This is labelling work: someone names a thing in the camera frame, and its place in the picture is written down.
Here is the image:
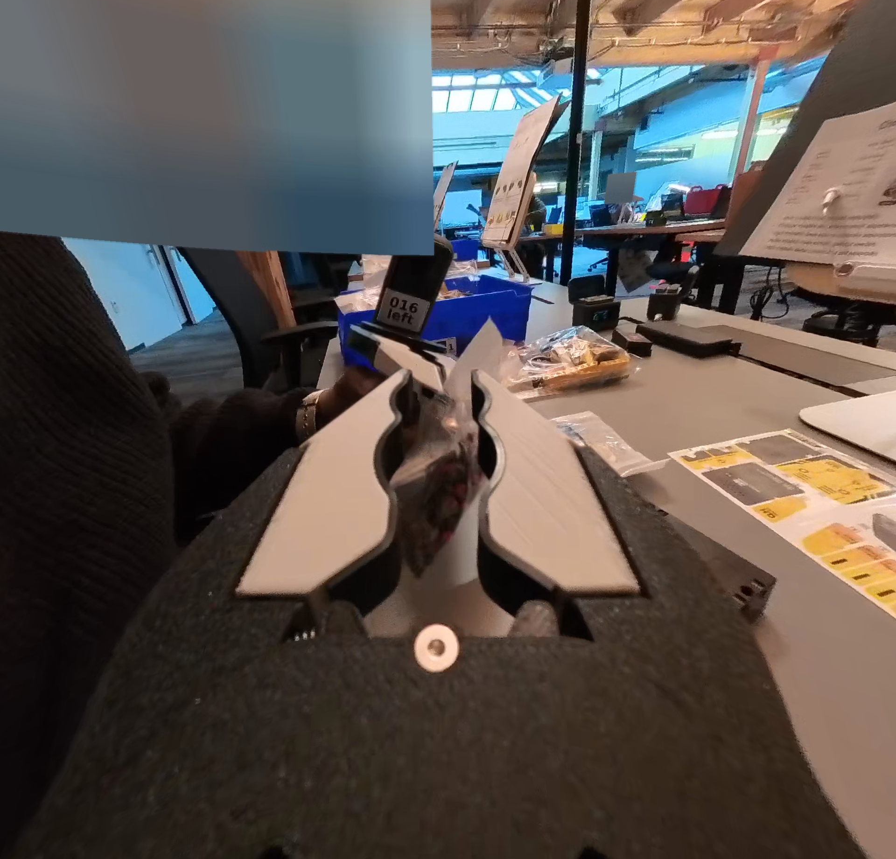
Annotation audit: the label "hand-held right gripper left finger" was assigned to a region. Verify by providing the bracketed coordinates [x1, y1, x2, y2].
[236, 369, 414, 616]

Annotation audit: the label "red bag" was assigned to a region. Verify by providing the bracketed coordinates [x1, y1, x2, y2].
[683, 185, 731, 219]

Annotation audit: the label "black upright holder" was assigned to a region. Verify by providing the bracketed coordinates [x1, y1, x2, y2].
[647, 271, 696, 321]

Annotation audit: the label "silver laptop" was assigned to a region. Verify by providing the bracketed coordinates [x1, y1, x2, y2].
[798, 390, 896, 465]

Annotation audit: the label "clear bag of tan parts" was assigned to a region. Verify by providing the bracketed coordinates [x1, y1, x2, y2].
[345, 271, 491, 315]

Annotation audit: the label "document stand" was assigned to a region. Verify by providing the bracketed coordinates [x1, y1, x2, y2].
[712, 0, 896, 310]

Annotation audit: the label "flat black device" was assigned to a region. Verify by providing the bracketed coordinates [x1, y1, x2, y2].
[635, 323, 742, 357]

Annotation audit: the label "clear bag of dark parts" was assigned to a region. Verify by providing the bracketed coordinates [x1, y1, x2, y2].
[388, 317, 506, 580]

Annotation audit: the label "white instruction paper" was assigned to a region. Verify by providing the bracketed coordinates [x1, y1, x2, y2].
[739, 102, 896, 265]

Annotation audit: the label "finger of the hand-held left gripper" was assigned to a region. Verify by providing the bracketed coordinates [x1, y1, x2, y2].
[391, 338, 453, 373]
[374, 350, 445, 394]

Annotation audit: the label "dark grey mat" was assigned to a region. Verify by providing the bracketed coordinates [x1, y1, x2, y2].
[727, 329, 896, 396]

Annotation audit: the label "clear bag blue yellow parts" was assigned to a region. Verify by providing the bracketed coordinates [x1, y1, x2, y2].
[549, 411, 654, 478]

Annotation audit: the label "person's left forearm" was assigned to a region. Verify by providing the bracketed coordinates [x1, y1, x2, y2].
[144, 373, 317, 524]

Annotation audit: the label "black pole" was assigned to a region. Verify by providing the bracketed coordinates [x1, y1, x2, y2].
[560, 0, 595, 287]

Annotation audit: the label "yellow grey sticker sheet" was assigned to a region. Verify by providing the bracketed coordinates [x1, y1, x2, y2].
[668, 428, 896, 618]

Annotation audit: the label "black charger case with display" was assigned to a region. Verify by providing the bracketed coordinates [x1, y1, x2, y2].
[568, 277, 620, 331]

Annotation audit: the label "wooden post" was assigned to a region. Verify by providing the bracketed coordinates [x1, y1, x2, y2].
[236, 250, 295, 331]

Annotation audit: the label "clear bag of yellow beams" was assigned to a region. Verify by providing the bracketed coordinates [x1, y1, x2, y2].
[501, 325, 631, 400]

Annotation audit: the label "small paper sign on stand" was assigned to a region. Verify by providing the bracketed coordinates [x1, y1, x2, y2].
[432, 162, 459, 235]

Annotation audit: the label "blue plastic bin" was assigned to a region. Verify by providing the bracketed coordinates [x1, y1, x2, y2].
[336, 239, 531, 367]

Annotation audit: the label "black office chair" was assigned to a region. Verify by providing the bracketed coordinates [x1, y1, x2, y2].
[178, 246, 338, 394]

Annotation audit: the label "person's left hand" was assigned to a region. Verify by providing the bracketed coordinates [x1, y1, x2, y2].
[313, 371, 395, 440]

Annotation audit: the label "black perforated block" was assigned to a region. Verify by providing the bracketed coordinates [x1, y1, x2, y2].
[654, 507, 777, 622]

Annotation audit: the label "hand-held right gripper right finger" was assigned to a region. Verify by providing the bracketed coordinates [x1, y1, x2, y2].
[470, 371, 643, 618]

